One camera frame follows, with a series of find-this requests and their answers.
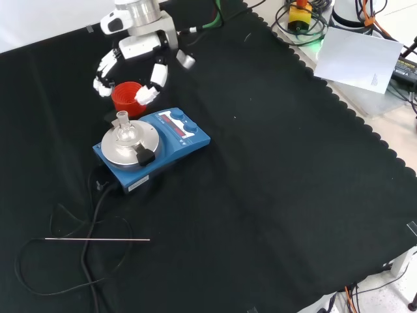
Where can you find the black power adapter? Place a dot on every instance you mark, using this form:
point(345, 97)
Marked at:
point(405, 70)

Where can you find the white table leg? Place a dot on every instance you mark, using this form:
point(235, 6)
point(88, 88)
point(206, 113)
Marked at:
point(402, 262)

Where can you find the thin metal probe rod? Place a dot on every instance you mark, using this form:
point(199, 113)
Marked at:
point(97, 239)

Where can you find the black cloth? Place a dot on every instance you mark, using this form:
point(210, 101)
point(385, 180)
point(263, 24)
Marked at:
point(260, 179)

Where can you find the pale board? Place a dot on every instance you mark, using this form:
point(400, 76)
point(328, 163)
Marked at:
point(355, 58)

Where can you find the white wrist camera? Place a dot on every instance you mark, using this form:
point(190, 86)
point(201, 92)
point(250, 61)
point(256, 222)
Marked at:
point(112, 23)

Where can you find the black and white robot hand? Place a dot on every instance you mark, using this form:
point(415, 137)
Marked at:
point(140, 47)

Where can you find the heater with blue base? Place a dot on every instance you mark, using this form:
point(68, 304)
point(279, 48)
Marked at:
point(192, 140)

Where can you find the black clip on heater plate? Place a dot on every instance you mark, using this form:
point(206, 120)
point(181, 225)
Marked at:
point(145, 156)

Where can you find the clear round-bottom flask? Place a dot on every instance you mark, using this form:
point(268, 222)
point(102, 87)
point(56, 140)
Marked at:
point(123, 132)

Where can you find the red ribbed plastic funnel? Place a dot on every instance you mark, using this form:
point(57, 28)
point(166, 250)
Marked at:
point(125, 99)

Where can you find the yellow stop button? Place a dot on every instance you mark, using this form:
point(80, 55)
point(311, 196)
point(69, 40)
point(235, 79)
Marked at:
point(299, 16)

